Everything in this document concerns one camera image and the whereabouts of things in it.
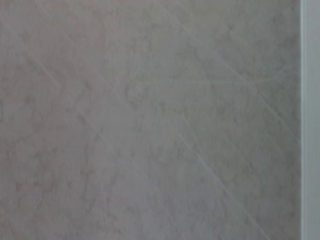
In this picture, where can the white table edge strip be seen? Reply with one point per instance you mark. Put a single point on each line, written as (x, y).
(311, 120)

